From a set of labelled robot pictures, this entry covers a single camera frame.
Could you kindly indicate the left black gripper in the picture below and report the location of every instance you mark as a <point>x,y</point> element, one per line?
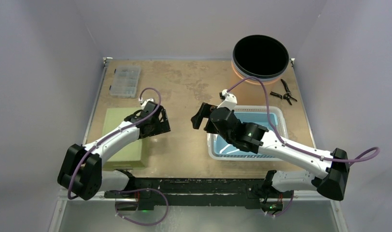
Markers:
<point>162,127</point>

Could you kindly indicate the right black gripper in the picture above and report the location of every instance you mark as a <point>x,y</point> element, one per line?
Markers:
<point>203,116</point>

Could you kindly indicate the white perforated plastic basket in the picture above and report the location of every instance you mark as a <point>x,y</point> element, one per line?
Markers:
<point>274,115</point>

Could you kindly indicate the blue perforated plastic basket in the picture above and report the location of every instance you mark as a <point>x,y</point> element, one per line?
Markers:
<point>222,149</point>

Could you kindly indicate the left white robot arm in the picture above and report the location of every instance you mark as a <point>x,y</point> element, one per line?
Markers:
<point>82,171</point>

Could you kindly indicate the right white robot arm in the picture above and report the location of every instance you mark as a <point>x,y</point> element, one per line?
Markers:
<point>323,171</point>

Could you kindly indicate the clear plastic screw organizer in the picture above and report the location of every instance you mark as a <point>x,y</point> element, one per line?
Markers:
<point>125,81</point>

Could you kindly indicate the orange bucket black rim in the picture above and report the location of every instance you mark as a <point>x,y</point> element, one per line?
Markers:
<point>258,62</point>

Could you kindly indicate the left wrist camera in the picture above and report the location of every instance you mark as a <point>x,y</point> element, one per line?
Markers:
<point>148,103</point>

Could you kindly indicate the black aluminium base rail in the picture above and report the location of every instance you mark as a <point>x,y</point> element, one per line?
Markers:
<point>157,191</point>

